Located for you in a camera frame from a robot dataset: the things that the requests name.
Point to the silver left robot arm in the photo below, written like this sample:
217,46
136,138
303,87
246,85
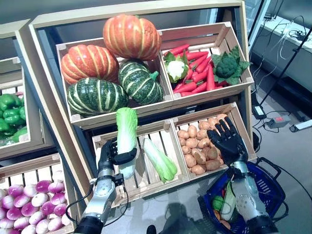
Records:
102,195

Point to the red plastic carrot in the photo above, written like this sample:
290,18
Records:
203,65
200,87
210,78
185,87
197,54
179,48
198,61

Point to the large wooden slat crate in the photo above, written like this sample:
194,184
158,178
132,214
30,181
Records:
97,120

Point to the green striped pumpkin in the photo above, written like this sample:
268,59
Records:
95,97
139,83

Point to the green broccoli with leaves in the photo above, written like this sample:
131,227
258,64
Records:
226,67

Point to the orange striped pumpkin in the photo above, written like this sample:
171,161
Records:
131,36
87,63

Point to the white cauliflower with green leaves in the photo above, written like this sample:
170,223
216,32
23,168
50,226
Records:
176,68

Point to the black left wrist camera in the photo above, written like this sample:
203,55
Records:
119,179

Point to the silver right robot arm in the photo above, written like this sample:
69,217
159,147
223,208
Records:
246,195

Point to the black power adapter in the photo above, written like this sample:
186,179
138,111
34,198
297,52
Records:
258,111

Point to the black tripod stand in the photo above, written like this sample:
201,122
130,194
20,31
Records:
297,50

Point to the light wooden slat crate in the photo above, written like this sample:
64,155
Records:
195,116
22,148
161,136
214,93
24,167

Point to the grey box with red button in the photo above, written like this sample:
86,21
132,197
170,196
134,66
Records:
278,120

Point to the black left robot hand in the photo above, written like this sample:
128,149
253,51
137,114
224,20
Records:
124,157

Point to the glass door white frame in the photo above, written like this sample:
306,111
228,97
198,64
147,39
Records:
256,26

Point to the wooden display shelf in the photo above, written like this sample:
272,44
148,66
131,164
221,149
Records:
12,28
122,14

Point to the purple white turnip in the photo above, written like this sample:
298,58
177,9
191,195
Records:
56,187
43,186
40,199
30,190
47,208
58,198

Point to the blue plastic shopping basket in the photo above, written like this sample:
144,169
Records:
268,185

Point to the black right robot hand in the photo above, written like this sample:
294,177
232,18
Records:
229,143

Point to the brown potato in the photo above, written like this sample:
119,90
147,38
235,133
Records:
190,161
212,164
198,169
183,134
212,122
219,116
192,131

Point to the green napa cabbage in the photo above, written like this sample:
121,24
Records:
229,204
126,126
158,158

